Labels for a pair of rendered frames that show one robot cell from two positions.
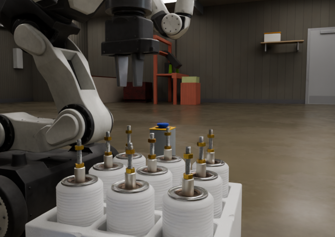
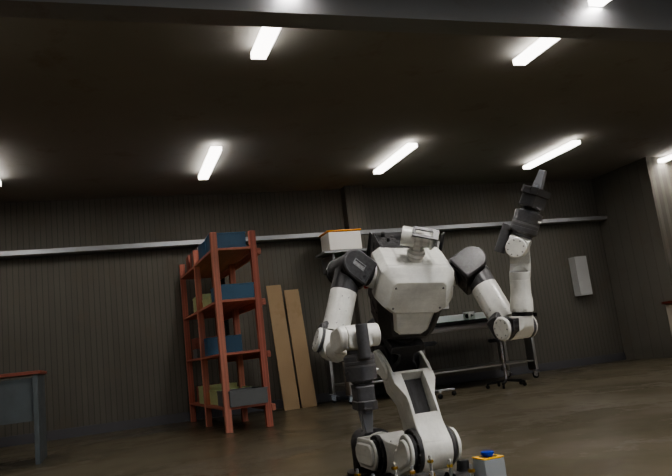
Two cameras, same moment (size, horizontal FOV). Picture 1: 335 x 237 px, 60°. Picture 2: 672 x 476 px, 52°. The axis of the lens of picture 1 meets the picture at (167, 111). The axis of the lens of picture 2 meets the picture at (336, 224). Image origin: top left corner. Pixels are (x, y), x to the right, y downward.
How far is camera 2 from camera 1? 1.62 m
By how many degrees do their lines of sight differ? 52
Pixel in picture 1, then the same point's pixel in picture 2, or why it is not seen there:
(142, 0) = (358, 376)
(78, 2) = (403, 329)
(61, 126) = (400, 452)
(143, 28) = (361, 394)
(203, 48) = not seen: outside the picture
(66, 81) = (405, 405)
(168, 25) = (498, 331)
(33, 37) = (380, 363)
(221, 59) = not seen: outside the picture
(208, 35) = not seen: outside the picture
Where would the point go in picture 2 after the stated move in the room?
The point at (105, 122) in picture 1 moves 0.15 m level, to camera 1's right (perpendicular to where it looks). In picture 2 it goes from (442, 448) to (477, 449)
